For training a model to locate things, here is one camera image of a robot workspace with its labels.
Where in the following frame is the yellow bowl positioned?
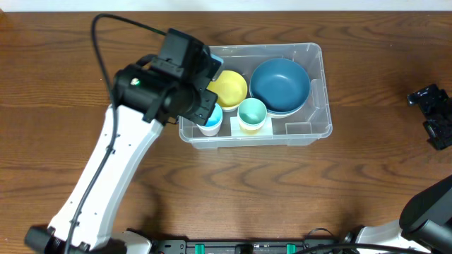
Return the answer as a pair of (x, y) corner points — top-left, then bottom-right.
(207, 71), (248, 107)

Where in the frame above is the clear plastic storage bin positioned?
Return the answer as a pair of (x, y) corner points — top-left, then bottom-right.
(179, 42), (333, 149)

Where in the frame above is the light blue cup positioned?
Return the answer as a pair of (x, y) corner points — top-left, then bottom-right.
(205, 103), (222, 128)

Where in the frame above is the mint green cup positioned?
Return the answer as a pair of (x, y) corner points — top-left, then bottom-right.
(237, 98), (267, 126)

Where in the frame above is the large cream bowl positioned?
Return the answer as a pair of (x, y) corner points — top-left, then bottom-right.
(267, 107), (301, 119)

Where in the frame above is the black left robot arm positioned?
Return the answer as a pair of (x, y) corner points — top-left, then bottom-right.
(24, 29), (224, 253)

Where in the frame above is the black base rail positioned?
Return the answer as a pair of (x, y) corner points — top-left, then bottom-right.
(150, 236), (339, 254)

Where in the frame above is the small white bowl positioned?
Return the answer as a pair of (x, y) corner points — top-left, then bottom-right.
(221, 103), (240, 112)

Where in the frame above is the yellow cup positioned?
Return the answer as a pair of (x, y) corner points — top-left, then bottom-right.
(239, 125), (262, 135)

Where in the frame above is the pink cup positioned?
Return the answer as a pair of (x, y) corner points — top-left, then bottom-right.
(198, 122), (222, 137)

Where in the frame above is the cream white cup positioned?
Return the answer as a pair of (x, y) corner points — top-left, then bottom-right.
(237, 118), (266, 129)

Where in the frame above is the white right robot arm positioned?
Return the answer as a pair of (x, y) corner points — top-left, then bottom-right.
(351, 84), (451, 253)

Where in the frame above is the dark blue bowl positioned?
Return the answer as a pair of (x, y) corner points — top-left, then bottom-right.
(250, 92), (309, 116)
(249, 58), (311, 94)

